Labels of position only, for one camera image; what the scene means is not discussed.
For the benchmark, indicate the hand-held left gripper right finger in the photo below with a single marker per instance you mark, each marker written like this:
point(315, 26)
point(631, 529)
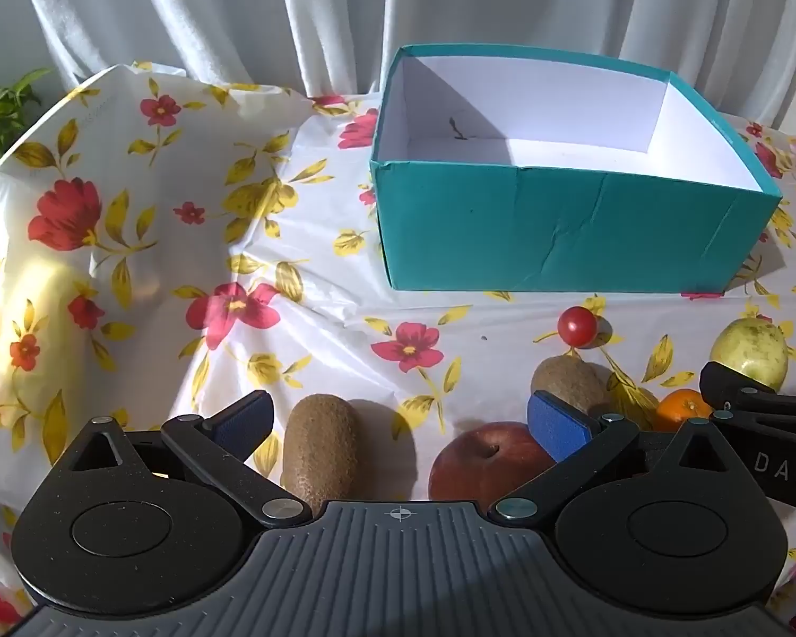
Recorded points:
point(557, 428)

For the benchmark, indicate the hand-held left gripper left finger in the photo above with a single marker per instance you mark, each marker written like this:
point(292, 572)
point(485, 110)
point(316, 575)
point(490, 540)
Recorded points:
point(245, 421)

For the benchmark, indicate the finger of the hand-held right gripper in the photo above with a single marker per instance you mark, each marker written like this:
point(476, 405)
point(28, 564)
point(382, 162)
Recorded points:
point(736, 381)

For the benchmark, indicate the brown kiwi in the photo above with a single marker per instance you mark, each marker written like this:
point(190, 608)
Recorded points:
point(567, 378)
point(322, 444)

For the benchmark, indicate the orange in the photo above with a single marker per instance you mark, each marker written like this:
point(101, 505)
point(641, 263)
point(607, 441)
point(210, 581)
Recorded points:
point(680, 408)

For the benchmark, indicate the red apple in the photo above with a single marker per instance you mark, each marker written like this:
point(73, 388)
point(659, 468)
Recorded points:
point(477, 471)

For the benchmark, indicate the teal cardboard box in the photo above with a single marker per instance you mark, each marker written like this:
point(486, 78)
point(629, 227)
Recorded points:
point(537, 232)

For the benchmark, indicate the red cherry tomato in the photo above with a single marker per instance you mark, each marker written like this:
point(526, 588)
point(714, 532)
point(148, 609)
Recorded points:
point(577, 325)

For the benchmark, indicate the floral tablecloth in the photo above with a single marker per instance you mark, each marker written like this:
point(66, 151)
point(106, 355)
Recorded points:
point(172, 245)

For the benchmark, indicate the green leafy plant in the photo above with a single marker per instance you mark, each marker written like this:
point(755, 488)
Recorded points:
point(0, 113)

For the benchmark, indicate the white curtain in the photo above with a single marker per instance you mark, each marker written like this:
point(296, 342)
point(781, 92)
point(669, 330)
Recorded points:
point(305, 13)

